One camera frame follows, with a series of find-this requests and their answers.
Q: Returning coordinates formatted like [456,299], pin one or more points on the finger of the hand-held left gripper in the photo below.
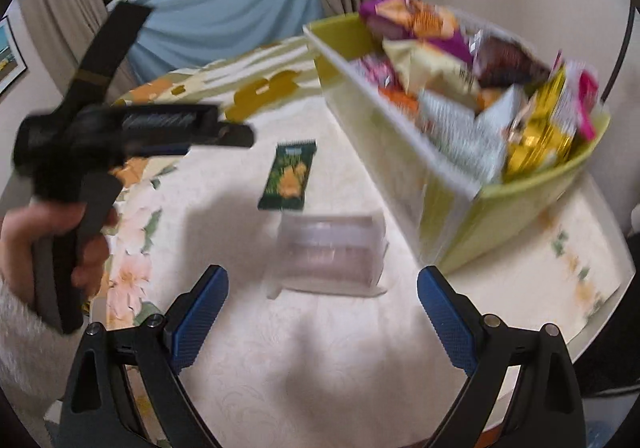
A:
[232,136]

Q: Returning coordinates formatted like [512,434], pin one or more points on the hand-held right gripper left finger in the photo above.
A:
[200,313]

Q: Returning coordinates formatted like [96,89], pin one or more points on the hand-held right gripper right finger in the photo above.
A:
[447,318]

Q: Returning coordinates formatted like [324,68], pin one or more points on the green storage box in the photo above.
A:
[500,218]

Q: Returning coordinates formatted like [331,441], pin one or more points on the grey-blue snack packet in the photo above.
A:
[465,138]

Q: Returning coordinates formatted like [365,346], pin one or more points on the purple chip packet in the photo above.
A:
[382,11]

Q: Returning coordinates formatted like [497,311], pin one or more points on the gold snack packet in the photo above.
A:
[537,133]

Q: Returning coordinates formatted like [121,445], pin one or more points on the cream stick snack packet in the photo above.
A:
[430,63]

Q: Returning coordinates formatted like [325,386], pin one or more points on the dark purple snack packet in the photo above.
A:
[510,61]

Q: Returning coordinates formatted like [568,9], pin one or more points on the person's left forearm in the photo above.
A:
[25,353]

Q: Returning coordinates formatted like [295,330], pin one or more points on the person's left hand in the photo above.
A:
[30,225]

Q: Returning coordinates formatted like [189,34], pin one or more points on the green snack packet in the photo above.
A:
[287,178]

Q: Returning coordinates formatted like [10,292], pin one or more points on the blue cloth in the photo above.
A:
[225,13]

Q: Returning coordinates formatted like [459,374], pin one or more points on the floral tablecloth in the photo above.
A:
[325,353]

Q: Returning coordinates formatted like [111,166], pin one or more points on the clear cookie packet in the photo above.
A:
[325,253]

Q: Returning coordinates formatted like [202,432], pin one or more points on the pink patterned snack packet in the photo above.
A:
[380,73]

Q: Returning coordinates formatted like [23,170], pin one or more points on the orange snack packet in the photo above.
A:
[400,103]

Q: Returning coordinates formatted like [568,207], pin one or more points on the framed wall picture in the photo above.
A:
[7,58]

